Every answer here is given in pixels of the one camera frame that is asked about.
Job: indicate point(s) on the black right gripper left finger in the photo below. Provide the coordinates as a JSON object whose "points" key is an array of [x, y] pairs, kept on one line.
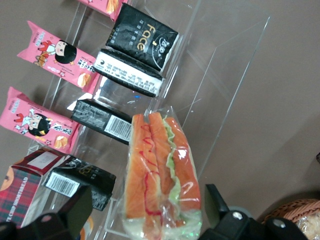
{"points": [[78, 207]]}

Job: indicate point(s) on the brown wicker basket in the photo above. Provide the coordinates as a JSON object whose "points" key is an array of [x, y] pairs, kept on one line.
{"points": [[287, 208]]}

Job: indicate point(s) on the black tissue pack gold print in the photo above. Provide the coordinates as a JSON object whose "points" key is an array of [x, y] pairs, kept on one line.
{"points": [[142, 37]]}

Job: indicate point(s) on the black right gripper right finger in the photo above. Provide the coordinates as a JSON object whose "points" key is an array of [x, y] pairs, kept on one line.
{"points": [[215, 205]]}

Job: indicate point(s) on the triangle sandwich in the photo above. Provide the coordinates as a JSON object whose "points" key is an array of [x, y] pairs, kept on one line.
{"points": [[160, 175]]}

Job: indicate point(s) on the clear bag of fried snacks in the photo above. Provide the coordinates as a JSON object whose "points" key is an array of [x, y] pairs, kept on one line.
{"points": [[310, 227]]}

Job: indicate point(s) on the clear acrylic stepped display stand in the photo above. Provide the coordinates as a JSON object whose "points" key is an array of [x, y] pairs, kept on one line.
{"points": [[212, 82]]}

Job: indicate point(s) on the pink cartoon snack pack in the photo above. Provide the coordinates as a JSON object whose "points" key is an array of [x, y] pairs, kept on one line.
{"points": [[60, 57], [105, 7], [35, 125]]}

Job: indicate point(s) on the red tartan cookie box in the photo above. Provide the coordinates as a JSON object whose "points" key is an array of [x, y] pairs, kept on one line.
{"points": [[22, 185]]}

